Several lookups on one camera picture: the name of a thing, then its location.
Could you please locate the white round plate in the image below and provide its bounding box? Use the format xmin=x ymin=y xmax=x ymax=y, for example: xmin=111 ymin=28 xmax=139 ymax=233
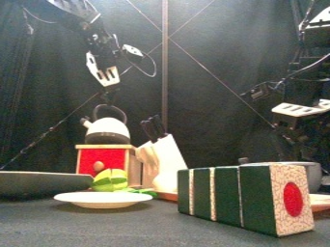
xmin=53 ymin=190 xmax=155 ymax=210

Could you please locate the dark gray frying pan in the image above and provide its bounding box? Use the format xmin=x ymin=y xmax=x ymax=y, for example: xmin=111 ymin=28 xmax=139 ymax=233
xmin=0 ymin=170 xmax=94 ymax=199

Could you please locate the white and black toy kettle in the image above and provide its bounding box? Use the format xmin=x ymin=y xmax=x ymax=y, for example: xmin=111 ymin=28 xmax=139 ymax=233
xmin=78 ymin=103 xmax=131 ymax=146

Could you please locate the gray toy pot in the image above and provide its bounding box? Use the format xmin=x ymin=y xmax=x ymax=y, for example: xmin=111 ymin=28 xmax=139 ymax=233
xmin=237 ymin=157 xmax=323 ymax=195

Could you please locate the thin diagonal brace rod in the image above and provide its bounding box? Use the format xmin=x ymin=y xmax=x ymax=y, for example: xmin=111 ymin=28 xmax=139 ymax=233
xmin=0 ymin=0 xmax=216 ymax=171
xmin=125 ymin=0 xmax=276 ymax=129

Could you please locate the black cloth backdrop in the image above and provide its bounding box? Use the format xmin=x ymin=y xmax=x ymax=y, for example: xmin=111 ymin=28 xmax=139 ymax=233
xmin=0 ymin=0 xmax=330 ymax=177

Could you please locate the pale rectangular tray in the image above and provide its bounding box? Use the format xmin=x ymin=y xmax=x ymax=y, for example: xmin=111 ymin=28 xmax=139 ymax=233
xmin=153 ymin=189 xmax=330 ymax=213

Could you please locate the red wooden drawer box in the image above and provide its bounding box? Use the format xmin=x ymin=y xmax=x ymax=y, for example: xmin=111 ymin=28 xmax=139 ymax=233
xmin=74 ymin=143 xmax=143 ymax=188

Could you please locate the watermelon end with red circle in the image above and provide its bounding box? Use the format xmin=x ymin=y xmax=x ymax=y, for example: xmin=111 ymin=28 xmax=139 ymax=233
xmin=237 ymin=162 xmax=316 ymax=238

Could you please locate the green wooden watermelon slice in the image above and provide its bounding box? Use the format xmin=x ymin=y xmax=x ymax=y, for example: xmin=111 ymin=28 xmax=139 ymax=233
xmin=176 ymin=168 xmax=196 ymax=216
xmin=212 ymin=165 xmax=244 ymax=228
xmin=191 ymin=167 xmax=217 ymax=223

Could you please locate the white toy knife block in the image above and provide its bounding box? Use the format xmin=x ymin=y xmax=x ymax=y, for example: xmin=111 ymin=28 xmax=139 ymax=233
xmin=133 ymin=133 xmax=189 ymax=195

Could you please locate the light green sliced toy vegetable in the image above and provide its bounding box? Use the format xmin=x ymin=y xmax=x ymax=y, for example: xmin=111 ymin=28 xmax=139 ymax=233
xmin=90 ymin=168 xmax=129 ymax=193

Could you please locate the green toy leaf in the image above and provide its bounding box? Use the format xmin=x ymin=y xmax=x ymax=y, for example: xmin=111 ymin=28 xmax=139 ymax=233
xmin=128 ymin=187 xmax=159 ymax=198

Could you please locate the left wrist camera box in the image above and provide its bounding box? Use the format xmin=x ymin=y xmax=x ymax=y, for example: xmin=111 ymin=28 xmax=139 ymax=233
xmin=121 ymin=43 xmax=145 ymax=65

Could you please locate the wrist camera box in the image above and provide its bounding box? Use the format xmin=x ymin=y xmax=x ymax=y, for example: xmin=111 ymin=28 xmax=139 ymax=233
xmin=239 ymin=80 xmax=282 ymax=102
xmin=121 ymin=43 xmax=145 ymax=65

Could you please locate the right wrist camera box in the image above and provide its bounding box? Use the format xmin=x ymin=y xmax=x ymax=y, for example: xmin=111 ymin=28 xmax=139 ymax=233
xmin=239 ymin=80 xmax=282 ymax=102

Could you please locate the thin black camera cable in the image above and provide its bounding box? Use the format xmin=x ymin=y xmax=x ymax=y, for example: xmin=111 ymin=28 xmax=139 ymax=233
xmin=128 ymin=50 xmax=159 ymax=79

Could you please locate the black handled toy knife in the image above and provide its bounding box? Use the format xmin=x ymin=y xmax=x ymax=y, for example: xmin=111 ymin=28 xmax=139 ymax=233
xmin=149 ymin=114 xmax=168 ymax=139
xmin=139 ymin=119 xmax=159 ymax=143

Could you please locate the upright metal frame pole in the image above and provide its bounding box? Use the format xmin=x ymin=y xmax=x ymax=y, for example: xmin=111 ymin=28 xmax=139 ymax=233
xmin=161 ymin=0 xmax=169 ymax=133

